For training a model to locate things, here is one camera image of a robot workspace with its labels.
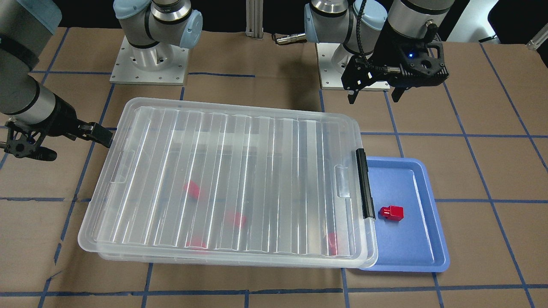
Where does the clear ribbed box lid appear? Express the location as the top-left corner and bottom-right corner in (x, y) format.
(78, 98), (378, 268)

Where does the clear plastic storage box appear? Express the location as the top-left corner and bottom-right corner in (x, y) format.
(97, 141), (379, 269)

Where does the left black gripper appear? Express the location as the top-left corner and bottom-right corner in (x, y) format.
(341, 21), (450, 105)

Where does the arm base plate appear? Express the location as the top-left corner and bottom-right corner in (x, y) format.
(315, 41), (386, 91)
(110, 38), (190, 86)

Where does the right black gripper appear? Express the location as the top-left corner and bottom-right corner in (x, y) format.
(1, 96), (113, 162)

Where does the red block under lid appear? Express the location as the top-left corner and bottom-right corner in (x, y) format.
(224, 211), (247, 229)
(183, 180), (200, 200)
(185, 237), (208, 252)

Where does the black box latch handle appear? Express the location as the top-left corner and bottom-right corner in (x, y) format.
(355, 148), (376, 219)

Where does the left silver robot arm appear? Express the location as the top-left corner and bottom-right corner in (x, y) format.
(304, 0), (453, 104)

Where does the red block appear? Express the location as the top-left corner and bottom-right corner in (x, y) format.
(183, 180), (200, 200)
(378, 205), (405, 222)
(224, 211), (247, 229)
(325, 232), (339, 257)
(185, 237), (208, 252)

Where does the aluminium frame post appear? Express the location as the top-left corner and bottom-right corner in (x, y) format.
(245, 0), (264, 40)

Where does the blue plastic tray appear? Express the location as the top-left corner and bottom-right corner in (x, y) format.
(367, 157), (450, 272)

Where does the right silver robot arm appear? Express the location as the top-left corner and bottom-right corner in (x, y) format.
(1, 0), (203, 161)

